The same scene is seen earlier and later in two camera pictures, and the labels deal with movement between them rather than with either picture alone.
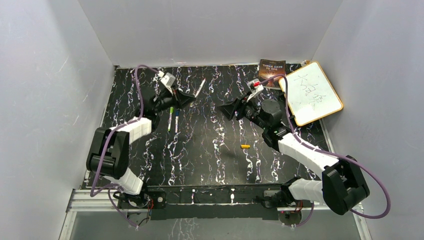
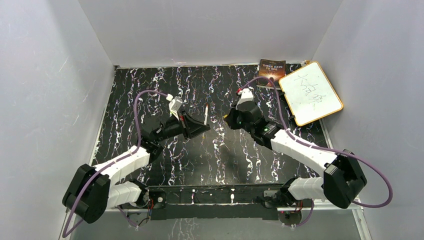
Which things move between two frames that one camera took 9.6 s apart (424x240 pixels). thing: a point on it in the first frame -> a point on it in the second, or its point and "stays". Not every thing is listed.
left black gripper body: x=174 y=100 -> x=187 y=130
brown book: x=269 y=68 stays
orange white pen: x=201 y=85 -> x=205 y=114
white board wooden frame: x=311 y=96 stays
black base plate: x=213 y=202 stays
